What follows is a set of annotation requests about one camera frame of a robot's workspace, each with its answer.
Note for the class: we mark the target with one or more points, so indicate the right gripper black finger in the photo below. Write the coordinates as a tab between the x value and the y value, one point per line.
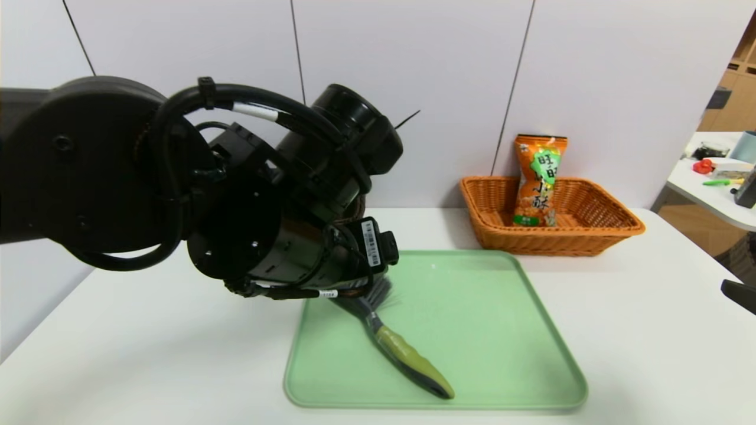
744	295

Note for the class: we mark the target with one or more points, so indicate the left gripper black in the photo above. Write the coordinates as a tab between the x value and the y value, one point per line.
371	248

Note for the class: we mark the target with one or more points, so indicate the orange snack bag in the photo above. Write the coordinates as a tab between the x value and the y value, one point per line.
537	189

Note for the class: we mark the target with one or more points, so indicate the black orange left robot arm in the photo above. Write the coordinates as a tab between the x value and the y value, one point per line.
88	165

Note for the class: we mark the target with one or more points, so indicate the dark brown wicker basket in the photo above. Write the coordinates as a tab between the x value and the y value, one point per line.
360	208

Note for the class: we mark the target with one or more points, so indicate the orange wicker basket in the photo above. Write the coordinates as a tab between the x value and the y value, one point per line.
590	236

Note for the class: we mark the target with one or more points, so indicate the dark woven chair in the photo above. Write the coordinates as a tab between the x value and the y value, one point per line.
741	257

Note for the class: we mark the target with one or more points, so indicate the white side table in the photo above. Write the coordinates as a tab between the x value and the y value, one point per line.
709	200

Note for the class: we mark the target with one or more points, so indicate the dark upright object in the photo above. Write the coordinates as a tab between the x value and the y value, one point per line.
747	192

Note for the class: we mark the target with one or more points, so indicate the green pen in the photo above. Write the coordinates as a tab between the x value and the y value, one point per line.
723	181

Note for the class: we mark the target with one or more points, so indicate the small red object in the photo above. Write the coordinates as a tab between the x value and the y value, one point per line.
703	166

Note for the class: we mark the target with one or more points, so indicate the light green plastic tray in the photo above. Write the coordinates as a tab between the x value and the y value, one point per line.
484	342

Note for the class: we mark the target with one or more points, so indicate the grey cylinder container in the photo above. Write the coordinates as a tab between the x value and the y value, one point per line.
745	147

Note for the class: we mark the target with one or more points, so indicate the small black item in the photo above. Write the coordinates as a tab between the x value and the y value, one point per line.
711	150

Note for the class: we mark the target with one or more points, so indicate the wooden cabinet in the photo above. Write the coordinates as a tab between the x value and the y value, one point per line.
738	100

